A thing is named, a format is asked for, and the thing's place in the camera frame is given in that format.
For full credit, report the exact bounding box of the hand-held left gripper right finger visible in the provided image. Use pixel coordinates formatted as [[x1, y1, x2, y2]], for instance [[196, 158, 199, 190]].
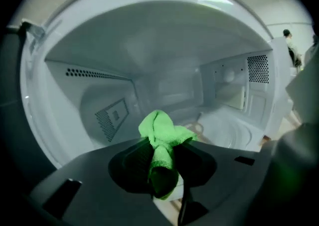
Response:
[[174, 140, 217, 188]]

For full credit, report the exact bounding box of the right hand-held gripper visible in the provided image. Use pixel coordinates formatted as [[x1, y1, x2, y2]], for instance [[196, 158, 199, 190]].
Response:
[[271, 57, 319, 203]]

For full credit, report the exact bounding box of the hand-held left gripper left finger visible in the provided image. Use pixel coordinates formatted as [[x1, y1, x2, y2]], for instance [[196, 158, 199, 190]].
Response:
[[108, 138, 153, 196]]

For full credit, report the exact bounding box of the glass microwave turntable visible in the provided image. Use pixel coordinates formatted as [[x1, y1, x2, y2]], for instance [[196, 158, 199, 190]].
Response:
[[185, 114, 253, 151]]

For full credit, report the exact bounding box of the green cloth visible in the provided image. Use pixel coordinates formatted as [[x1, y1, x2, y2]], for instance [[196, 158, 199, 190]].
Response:
[[138, 110, 199, 200]]

